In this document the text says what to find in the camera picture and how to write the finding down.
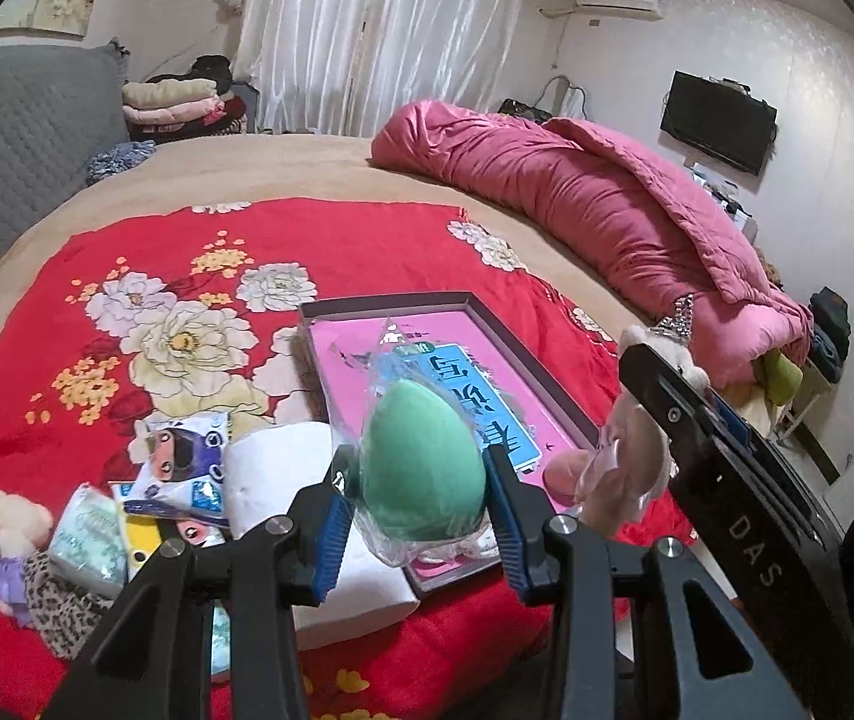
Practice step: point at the green cushion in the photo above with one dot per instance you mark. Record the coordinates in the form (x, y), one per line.
(781, 379)

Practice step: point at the white toilet paper roll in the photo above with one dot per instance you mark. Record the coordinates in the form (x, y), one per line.
(277, 472)

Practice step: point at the green white tissue pack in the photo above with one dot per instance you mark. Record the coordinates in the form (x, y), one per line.
(220, 641)
(89, 540)

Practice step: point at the tan bed sheet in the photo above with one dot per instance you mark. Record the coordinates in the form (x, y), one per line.
(284, 165)

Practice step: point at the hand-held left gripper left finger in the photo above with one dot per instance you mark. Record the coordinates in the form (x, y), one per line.
(333, 540)

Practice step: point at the black wall television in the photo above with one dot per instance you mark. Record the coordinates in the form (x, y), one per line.
(719, 124)

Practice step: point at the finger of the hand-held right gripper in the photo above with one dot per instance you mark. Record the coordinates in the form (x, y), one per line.
(734, 420)
(659, 390)

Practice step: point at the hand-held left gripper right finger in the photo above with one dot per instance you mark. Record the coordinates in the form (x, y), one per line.
(508, 540)

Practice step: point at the dark clothes pile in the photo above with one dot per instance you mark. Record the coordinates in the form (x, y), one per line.
(830, 330)

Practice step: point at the pink folded blanket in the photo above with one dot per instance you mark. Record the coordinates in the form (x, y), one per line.
(172, 116)

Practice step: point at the green makeup sponge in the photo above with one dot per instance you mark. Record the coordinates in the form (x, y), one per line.
(419, 465)

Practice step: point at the yellow cartoon printed packet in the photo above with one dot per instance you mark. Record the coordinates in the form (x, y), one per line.
(143, 547)

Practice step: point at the white cartoon printed packet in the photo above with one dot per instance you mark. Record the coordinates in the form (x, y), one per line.
(179, 457)

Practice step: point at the white curtain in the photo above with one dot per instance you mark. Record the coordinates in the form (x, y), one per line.
(382, 30)

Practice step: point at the dark cardboard box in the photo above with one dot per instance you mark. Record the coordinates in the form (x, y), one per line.
(532, 360)

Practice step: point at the blue speckled cloth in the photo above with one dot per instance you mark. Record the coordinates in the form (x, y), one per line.
(120, 159)

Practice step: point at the pink makeup sponge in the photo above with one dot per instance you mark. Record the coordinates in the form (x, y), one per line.
(565, 476)

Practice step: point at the black garment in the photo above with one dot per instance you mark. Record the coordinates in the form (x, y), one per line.
(215, 71)

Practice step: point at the red floral blanket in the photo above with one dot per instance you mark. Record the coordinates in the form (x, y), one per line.
(96, 405)

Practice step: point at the teddy bear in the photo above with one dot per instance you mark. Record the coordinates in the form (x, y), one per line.
(622, 457)
(14, 532)

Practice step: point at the grey quilted headboard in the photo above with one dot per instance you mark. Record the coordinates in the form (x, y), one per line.
(14, 165)

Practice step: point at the leopard print scrunchie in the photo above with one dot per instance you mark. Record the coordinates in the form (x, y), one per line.
(59, 607)

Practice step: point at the pale hanging ornament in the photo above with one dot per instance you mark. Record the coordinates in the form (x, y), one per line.
(232, 0)

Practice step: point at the white air conditioner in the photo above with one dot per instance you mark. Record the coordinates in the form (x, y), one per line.
(618, 0)

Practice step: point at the pink quilt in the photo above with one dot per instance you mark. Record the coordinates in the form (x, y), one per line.
(584, 225)

